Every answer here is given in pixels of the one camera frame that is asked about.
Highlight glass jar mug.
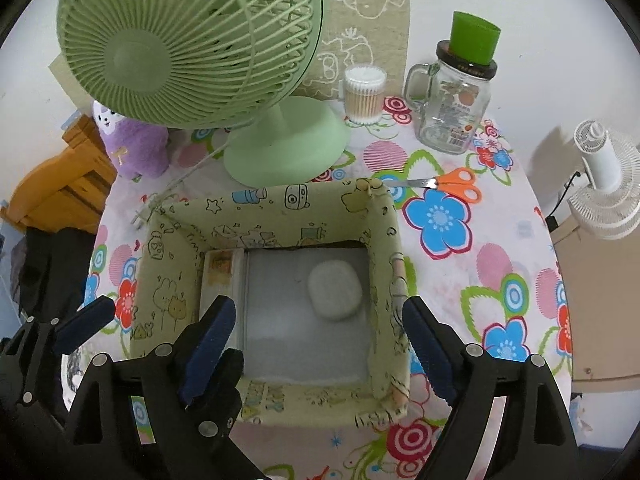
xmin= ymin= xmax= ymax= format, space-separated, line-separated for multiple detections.
xmin=404 ymin=40 xmax=501 ymax=153

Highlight beige cartoon wall cloth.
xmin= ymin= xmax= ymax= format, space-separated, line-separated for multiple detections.
xmin=305 ymin=0 xmax=412 ymax=103

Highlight cotton swab container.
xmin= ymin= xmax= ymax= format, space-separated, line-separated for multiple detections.
xmin=341 ymin=65 xmax=388 ymax=123

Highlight white oval case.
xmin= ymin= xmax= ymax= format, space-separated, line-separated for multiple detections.
xmin=306 ymin=261 xmax=363 ymax=321

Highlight flower print tablecloth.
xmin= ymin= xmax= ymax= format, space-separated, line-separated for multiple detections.
xmin=60 ymin=95 xmax=573 ymax=480

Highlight orange handled scissors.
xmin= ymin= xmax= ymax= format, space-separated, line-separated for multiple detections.
xmin=397 ymin=168 xmax=480 ymax=203

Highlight wooden furniture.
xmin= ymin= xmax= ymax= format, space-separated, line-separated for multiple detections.
xmin=0 ymin=112 xmax=118 ymax=233

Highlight cartoon print fabric storage box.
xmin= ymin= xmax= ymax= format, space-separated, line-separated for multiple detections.
xmin=131 ymin=177 xmax=411 ymax=428

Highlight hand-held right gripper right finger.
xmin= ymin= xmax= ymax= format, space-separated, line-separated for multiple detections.
xmin=402 ymin=297 xmax=578 ymax=480

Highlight white fan power cable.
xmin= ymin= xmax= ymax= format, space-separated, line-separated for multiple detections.
xmin=131 ymin=125 xmax=256 ymax=228

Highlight small white fan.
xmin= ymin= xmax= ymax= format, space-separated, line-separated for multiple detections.
xmin=567 ymin=120 xmax=640 ymax=240

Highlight green plastic cup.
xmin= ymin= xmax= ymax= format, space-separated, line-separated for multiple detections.
xmin=448 ymin=11 xmax=502 ymax=66

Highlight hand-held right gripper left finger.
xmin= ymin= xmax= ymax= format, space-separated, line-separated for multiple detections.
xmin=64 ymin=296 xmax=266 ymax=480

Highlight black cable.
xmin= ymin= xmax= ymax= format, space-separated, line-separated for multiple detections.
xmin=545 ymin=170 xmax=583 ymax=233

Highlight green desk fan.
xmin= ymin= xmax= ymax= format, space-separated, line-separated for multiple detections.
xmin=56 ymin=0 xmax=353 ymax=188

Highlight purple plush toy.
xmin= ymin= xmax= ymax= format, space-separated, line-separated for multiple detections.
xmin=92 ymin=100 xmax=171 ymax=181

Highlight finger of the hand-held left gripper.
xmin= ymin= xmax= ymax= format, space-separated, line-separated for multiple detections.
xmin=0 ymin=296 xmax=117 ymax=411

